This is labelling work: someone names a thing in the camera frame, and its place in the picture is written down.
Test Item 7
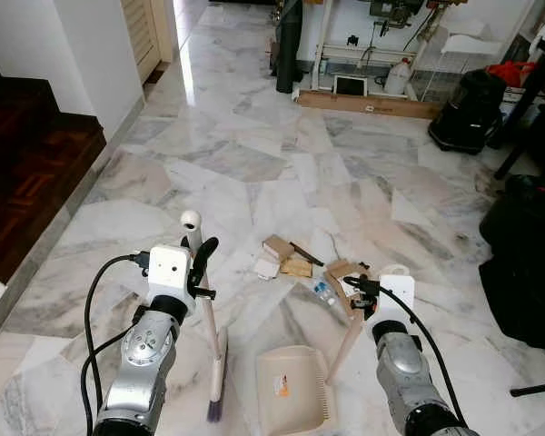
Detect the beige long-handled dustpan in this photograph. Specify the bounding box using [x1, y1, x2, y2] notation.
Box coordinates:
[255, 263, 413, 436]

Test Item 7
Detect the black floor bar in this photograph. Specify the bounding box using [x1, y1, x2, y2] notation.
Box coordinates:
[510, 381, 545, 398]

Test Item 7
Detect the brown folded cardboard piece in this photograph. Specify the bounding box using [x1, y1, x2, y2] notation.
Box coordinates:
[323, 259, 372, 317]

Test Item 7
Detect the clear plastic bottle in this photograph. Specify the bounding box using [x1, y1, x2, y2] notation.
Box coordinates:
[312, 280, 339, 307]

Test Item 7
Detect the dark thin stick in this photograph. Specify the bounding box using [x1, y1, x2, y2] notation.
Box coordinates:
[289, 242, 325, 268]

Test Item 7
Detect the yellow-brown flat scrap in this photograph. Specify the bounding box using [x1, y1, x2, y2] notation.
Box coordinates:
[280, 256, 313, 279]

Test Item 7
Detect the tan cardboard box scrap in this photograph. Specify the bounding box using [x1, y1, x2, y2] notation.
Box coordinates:
[263, 234, 296, 264]

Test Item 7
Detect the black flat case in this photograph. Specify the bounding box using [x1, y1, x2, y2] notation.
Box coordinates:
[479, 236, 545, 357]

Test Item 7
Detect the long brown cardboard box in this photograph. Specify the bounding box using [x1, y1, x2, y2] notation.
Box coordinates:
[294, 88, 443, 121]

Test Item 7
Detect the black rounded bag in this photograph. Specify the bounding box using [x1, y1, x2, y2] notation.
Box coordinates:
[480, 174, 545, 248]

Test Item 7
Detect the dark wooden staircase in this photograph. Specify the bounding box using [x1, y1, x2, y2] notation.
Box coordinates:
[0, 41, 107, 284]

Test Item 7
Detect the white framed tablet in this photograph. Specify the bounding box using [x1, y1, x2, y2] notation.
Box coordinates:
[333, 74, 370, 98]

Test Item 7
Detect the white plastic jug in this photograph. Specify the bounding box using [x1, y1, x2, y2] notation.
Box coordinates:
[383, 56, 415, 96]

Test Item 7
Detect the black upright tube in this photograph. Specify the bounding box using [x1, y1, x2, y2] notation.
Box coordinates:
[274, 0, 305, 94]

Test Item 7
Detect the light wooden louvred door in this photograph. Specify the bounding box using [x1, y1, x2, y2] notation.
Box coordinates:
[120, 0, 167, 84]

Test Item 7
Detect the black stand leg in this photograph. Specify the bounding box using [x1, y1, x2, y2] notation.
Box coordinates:
[493, 36, 545, 180]

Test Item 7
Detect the red plastic bag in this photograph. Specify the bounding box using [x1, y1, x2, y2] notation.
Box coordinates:
[487, 60, 539, 89]

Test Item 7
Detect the white folded cloth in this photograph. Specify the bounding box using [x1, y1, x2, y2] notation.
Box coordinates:
[439, 33, 493, 57]

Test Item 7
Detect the dark green machine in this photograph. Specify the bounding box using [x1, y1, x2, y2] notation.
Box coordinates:
[370, 0, 426, 30]

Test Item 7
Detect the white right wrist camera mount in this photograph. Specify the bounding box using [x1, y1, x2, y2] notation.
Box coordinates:
[378, 274, 416, 322]

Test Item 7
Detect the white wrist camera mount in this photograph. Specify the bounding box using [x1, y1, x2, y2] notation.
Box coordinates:
[147, 244, 194, 316]
[378, 274, 416, 322]

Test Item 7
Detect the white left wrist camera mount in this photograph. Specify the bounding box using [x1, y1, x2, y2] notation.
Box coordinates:
[147, 244, 194, 316]

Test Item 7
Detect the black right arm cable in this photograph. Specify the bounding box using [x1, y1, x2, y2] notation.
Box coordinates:
[395, 304, 464, 428]

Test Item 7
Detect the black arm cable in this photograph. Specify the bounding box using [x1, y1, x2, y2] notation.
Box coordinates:
[82, 253, 153, 435]
[395, 304, 464, 428]

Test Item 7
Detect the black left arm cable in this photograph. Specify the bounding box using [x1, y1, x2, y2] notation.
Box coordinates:
[82, 253, 153, 435]

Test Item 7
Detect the white metal frame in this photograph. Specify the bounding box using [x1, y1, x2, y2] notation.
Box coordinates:
[311, 0, 455, 92]

